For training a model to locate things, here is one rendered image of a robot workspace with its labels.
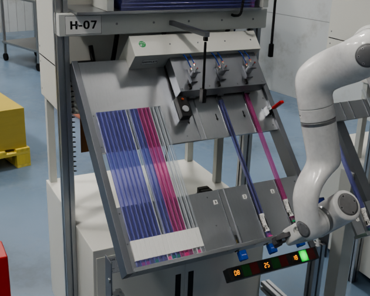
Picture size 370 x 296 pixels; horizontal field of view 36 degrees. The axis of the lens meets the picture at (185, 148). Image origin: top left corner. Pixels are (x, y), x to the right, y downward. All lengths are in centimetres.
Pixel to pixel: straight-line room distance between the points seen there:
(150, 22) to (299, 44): 440
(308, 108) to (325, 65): 12
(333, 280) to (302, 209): 89
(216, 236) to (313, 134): 51
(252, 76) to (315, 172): 65
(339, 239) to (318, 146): 84
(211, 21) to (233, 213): 69
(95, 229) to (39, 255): 113
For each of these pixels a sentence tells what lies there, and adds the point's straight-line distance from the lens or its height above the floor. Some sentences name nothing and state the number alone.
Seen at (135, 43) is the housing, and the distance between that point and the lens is 193.
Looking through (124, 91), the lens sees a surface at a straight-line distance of 191.
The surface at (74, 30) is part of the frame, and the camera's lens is 189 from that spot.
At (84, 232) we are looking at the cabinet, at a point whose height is 62.
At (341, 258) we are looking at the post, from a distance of 230.
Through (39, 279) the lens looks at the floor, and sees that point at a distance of 300.
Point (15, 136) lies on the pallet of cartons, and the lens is 428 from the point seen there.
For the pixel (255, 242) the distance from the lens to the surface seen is 183.
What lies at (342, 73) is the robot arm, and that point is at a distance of 140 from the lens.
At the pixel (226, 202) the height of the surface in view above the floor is 82.
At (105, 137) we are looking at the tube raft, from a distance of 180.
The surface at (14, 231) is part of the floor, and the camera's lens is 346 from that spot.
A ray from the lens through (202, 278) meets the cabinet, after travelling 223.
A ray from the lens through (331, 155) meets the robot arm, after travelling 150.
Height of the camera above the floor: 162
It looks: 20 degrees down
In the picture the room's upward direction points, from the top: 2 degrees clockwise
